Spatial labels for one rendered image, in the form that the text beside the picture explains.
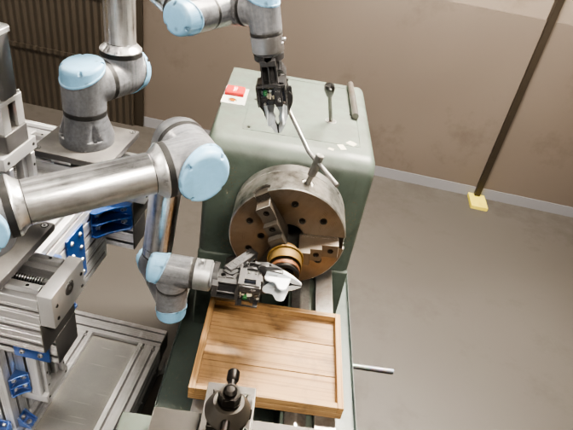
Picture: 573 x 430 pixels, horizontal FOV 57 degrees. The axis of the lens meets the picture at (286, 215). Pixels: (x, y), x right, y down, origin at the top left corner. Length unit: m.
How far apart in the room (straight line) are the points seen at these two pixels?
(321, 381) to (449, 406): 1.34
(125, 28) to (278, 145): 0.51
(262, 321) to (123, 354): 0.92
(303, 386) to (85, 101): 0.92
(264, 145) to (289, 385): 0.64
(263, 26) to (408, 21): 2.48
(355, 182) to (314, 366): 0.51
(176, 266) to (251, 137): 0.45
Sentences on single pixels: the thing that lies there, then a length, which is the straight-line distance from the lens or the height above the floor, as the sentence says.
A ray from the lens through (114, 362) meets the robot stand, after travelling 2.21.
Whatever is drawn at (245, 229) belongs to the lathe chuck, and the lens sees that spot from 1.40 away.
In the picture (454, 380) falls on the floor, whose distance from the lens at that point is 2.72.
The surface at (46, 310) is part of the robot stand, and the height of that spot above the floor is 1.08.
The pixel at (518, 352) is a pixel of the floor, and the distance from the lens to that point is 3.03.
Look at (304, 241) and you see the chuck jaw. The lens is 1.37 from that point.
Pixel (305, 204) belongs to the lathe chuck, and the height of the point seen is 1.20.
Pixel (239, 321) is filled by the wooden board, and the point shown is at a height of 0.89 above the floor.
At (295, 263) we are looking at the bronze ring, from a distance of 1.29.
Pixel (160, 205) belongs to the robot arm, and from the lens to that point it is 1.27.
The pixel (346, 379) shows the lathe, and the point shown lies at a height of 0.54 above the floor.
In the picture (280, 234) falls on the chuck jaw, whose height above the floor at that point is 1.14.
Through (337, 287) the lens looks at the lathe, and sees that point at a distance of 1.72.
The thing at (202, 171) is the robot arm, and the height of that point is 1.39.
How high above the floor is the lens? 1.93
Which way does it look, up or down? 35 degrees down
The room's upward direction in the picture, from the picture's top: 10 degrees clockwise
